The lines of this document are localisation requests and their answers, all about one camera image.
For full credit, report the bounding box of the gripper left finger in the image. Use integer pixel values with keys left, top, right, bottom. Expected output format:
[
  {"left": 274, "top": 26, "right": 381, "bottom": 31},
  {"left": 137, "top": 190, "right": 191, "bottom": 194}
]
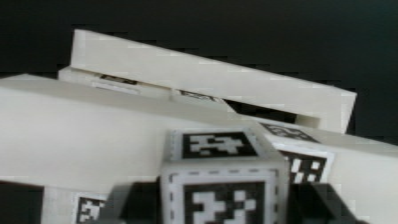
[{"left": 88, "top": 179, "right": 162, "bottom": 224}]

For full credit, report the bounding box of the white chair leg block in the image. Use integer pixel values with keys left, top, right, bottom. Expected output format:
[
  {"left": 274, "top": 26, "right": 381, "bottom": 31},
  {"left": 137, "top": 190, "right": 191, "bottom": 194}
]
[{"left": 91, "top": 74, "right": 171, "bottom": 98}]

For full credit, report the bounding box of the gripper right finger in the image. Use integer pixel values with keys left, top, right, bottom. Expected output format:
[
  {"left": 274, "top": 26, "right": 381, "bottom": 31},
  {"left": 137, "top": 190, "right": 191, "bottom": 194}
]
[{"left": 287, "top": 183, "right": 368, "bottom": 224}]

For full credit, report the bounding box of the white chair back frame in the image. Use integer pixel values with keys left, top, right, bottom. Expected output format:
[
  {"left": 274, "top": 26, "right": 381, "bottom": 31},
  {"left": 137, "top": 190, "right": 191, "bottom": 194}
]
[{"left": 0, "top": 74, "right": 398, "bottom": 224}]

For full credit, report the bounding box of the white chair leg tagged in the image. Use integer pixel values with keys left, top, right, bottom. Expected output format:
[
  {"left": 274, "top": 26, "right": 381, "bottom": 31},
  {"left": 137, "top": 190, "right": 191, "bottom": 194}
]
[{"left": 171, "top": 89, "right": 233, "bottom": 112}]

